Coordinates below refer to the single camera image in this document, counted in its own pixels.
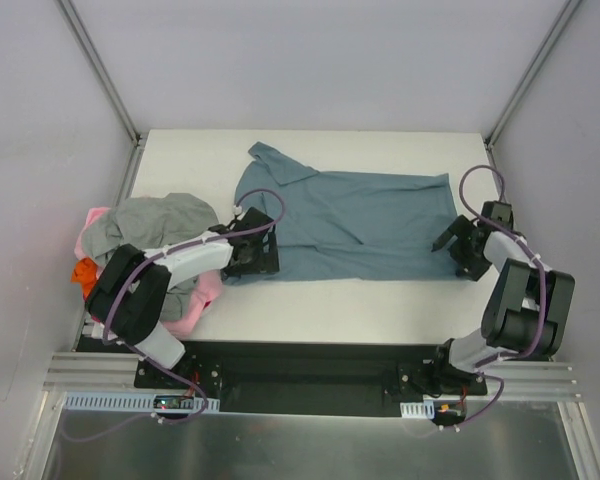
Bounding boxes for blue-grey t shirt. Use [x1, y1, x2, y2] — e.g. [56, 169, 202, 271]
[225, 142, 457, 286]

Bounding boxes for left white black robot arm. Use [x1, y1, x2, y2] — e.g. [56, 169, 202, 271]
[85, 207, 282, 391]

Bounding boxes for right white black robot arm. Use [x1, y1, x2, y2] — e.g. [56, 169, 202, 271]
[406, 201, 575, 397]

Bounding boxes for pink t shirt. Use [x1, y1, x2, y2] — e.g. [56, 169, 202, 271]
[74, 206, 224, 339]

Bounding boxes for grey t shirt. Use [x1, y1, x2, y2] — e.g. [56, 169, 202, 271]
[82, 192, 219, 321]

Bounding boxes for orange t shirt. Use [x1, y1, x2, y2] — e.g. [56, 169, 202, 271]
[71, 258, 98, 299]

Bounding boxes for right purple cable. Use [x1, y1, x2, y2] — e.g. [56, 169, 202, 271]
[402, 164, 551, 440]

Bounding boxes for purple cable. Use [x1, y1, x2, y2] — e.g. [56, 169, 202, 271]
[402, 164, 551, 440]
[59, 187, 287, 442]

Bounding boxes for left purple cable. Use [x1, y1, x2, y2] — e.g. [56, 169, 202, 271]
[59, 187, 287, 442]

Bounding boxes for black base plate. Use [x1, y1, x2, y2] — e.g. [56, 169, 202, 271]
[74, 334, 551, 415]

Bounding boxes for left slotted cable duct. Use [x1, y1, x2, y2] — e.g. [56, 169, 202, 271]
[64, 392, 220, 414]

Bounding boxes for slotted cable duct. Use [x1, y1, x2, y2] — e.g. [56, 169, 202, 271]
[400, 400, 435, 420]
[64, 392, 220, 414]

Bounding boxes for right slotted cable duct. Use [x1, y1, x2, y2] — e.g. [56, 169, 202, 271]
[400, 400, 435, 420]

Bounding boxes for aluminium front rail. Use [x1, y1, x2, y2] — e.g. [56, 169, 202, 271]
[42, 352, 584, 402]

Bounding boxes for right aluminium frame post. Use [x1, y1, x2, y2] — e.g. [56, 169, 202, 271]
[484, 0, 585, 152]

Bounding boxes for aluminium frame post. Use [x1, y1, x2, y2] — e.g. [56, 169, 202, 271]
[55, 0, 146, 151]
[484, 0, 585, 152]

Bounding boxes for left aluminium frame post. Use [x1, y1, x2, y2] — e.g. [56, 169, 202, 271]
[55, 0, 146, 151]

